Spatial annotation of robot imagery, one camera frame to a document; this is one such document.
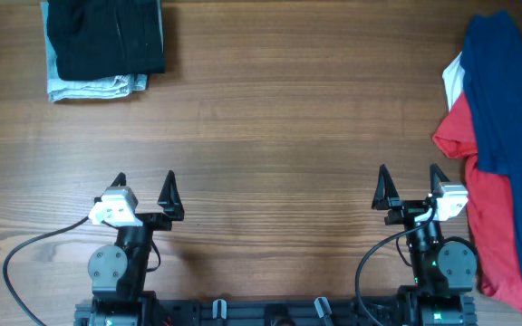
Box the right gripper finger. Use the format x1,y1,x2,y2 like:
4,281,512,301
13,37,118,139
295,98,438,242
430,163,450,193
372,164,401,210

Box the blue t-shirt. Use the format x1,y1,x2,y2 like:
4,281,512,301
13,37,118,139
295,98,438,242
460,11,522,273

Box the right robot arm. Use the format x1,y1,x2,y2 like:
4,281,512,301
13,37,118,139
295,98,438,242
368,164,478,325

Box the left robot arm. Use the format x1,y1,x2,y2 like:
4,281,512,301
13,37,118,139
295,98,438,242
73,171,185,326

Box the red t-shirt white sleeves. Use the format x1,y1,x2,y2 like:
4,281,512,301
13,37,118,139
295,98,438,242
432,52,522,312

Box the light grey folded garment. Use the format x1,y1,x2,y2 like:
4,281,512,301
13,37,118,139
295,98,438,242
40,2,149,102

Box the black folded garment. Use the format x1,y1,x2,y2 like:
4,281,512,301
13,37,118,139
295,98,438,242
46,0,166,82

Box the right black cable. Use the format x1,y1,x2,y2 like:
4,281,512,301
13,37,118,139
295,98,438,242
354,206,439,326

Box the black cable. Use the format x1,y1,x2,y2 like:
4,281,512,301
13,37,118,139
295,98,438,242
354,206,439,326
2,216,91,326

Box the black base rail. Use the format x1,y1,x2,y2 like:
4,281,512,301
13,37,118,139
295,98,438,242
73,296,478,326

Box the left black cable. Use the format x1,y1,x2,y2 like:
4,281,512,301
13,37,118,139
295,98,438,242
2,216,91,326

